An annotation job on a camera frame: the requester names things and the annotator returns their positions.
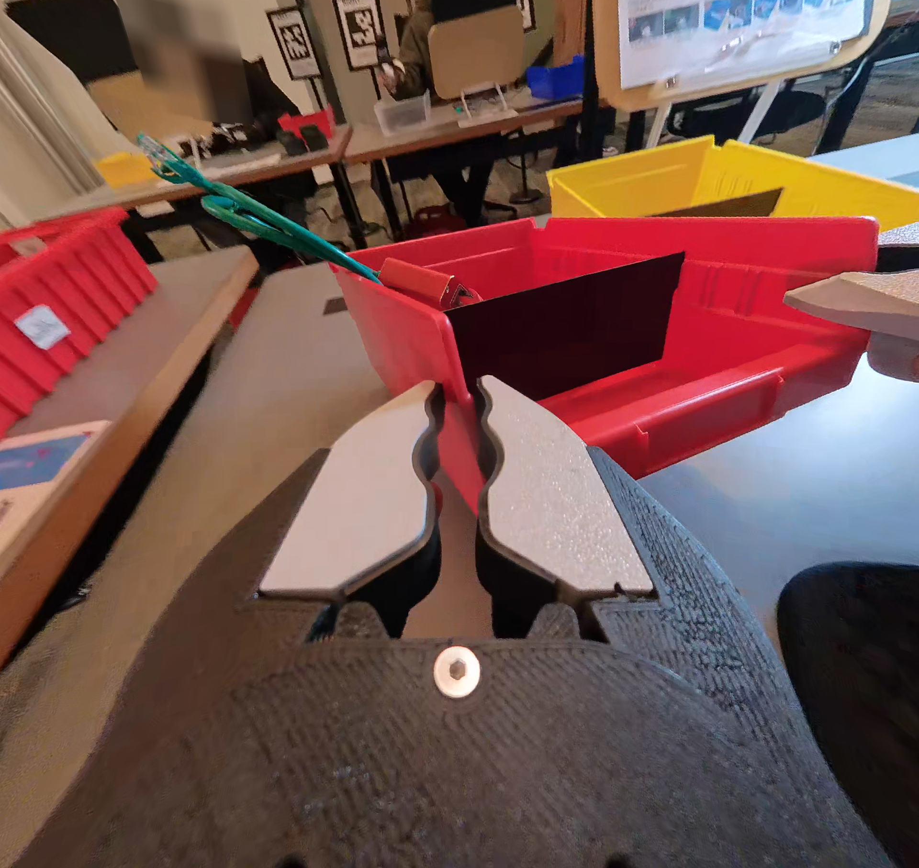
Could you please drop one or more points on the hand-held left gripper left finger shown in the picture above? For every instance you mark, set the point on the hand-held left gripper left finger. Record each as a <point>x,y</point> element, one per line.
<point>359,516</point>

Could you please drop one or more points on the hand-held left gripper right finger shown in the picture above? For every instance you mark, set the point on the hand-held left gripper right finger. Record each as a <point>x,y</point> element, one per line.
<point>560,509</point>

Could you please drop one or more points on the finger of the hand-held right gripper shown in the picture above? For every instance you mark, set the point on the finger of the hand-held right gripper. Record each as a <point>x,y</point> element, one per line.
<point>861,294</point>
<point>901,236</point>

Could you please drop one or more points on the smooth red plastic bin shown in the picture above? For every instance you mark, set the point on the smooth red plastic bin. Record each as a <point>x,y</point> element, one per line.
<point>718,394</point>

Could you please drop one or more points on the red network switch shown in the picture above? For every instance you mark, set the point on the red network switch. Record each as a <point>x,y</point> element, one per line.
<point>413,276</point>

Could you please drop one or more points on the yellow plastic bin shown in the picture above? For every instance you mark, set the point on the yellow plastic bin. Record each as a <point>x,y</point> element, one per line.
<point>632,179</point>

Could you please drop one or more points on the person's right hand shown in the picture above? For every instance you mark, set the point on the person's right hand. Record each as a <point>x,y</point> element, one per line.
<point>897,358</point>

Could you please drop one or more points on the black bin divider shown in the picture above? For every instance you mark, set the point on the black bin divider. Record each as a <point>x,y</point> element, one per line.
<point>560,330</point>
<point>732,206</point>

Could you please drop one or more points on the wood-edged side table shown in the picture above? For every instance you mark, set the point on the wood-edged side table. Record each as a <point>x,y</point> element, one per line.
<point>143,380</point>

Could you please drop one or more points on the printed instruction sheet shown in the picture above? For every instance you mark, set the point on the printed instruction sheet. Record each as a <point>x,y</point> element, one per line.
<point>718,50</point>

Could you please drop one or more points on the blue white card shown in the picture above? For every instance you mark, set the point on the blue white card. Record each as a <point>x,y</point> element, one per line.
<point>43,459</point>

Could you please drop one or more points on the black mesh chair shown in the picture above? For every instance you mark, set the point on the black mesh chair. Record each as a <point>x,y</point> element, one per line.
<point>861,667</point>

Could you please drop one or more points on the instruction sheet on stand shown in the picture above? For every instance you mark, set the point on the instruction sheet on stand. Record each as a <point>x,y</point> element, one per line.
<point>604,35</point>

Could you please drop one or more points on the ribbed red plastic bin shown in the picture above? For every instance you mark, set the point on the ribbed red plastic bin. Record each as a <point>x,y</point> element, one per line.
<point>86,272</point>

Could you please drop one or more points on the wooden work table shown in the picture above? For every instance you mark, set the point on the wooden work table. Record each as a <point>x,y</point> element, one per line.
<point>502,125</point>
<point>237,168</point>

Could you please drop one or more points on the blue plastic bin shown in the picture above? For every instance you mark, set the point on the blue plastic bin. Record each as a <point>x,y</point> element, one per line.
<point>556,78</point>

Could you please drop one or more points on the small black box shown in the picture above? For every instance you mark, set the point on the small black box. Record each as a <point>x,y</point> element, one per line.
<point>314,138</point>

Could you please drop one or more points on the small red bin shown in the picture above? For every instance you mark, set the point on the small red bin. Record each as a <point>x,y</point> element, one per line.
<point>305,120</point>

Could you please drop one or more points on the clear plastic box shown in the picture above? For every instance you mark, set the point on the clear plastic box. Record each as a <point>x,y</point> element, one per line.
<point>402,114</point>

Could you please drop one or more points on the small yellow bin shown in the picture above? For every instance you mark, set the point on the small yellow bin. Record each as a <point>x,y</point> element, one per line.
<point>128,170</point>

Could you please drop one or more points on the small wooden board stand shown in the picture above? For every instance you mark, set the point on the small wooden board stand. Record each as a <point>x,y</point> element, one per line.
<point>474,50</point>

